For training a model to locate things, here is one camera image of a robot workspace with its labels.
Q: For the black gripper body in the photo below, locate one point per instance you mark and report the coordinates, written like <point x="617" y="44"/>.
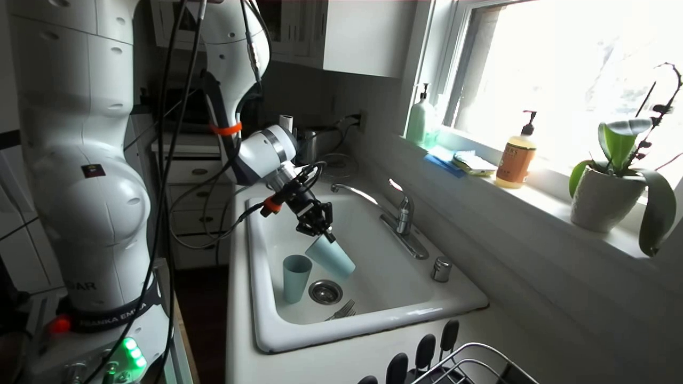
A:
<point x="309" y="208"/>

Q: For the chrome faucet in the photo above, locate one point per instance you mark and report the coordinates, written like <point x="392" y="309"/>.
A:
<point x="404" y="225"/>

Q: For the white ceramic sink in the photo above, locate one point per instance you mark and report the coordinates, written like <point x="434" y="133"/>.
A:
<point x="385" y="290"/>

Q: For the red knob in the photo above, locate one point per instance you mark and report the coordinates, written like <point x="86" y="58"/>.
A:
<point x="59" y="325"/>

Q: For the metal sink drain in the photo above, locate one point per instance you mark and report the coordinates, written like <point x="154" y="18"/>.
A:
<point x="324" y="290"/>

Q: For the metal canister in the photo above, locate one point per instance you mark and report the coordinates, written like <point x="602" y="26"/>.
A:
<point x="308" y="145"/>

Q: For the white drawer cabinet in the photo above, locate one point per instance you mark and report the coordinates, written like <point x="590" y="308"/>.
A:
<point x="192" y="172"/>

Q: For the blue cloth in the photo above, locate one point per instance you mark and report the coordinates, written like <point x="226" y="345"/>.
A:
<point x="442" y="161"/>

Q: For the green soap pump bottle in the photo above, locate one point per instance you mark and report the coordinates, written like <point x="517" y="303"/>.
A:
<point x="417" y="125"/>

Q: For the black countertop appliance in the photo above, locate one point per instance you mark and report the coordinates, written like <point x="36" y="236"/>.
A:
<point x="177" y="106"/>

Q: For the white wall cabinet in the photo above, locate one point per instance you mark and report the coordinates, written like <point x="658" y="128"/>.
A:
<point x="363" y="35"/>

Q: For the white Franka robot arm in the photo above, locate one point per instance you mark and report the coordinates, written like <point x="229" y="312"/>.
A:
<point x="86" y="178"/>

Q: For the amber soap pump bottle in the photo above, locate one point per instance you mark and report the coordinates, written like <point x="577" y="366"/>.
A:
<point x="515" y="161"/>

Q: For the dark dish rack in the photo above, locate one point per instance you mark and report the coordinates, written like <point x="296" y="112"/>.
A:
<point x="454" y="366"/>

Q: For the orchid in white pot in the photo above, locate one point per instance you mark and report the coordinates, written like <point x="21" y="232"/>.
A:
<point x="605" y="202"/>

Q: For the teal plastic cup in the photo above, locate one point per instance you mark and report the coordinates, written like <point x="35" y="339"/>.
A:
<point x="333" y="257"/>
<point x="295" y="279"/>

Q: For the white framed window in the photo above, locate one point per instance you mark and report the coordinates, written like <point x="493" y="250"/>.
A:
<point x="567" y="71"/>

